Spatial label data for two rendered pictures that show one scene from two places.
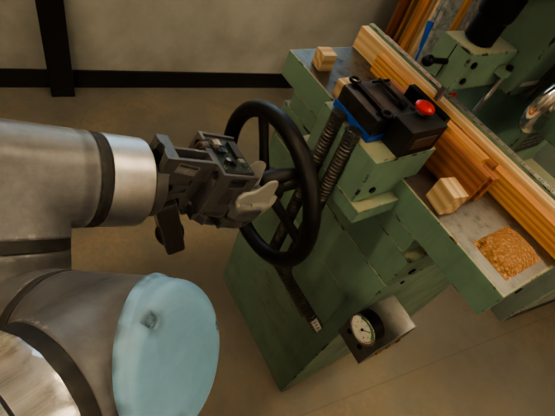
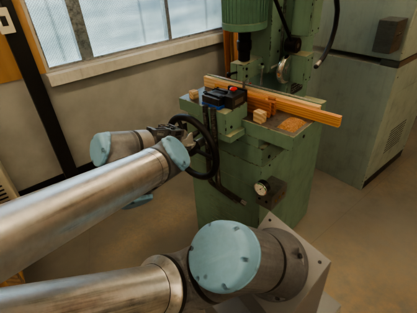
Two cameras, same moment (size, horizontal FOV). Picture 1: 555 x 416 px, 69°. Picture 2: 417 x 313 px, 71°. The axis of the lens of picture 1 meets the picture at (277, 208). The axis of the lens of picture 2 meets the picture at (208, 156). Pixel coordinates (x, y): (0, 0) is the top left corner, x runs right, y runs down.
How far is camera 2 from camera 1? 0.52 m
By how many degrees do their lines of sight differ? 14
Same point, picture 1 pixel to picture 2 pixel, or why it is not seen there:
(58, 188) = (129, 143)
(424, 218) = (256, 128)
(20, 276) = not seen: hidden behind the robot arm
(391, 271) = (259, 159)
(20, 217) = (124, 151)
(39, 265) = not seen: hidden behind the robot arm
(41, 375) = (152, 149)
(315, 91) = (195, 107)
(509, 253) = (290, 123)
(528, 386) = (391, 214)
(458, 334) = (340, 205)
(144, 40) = not seen: hidden behind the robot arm
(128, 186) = (146, 140)
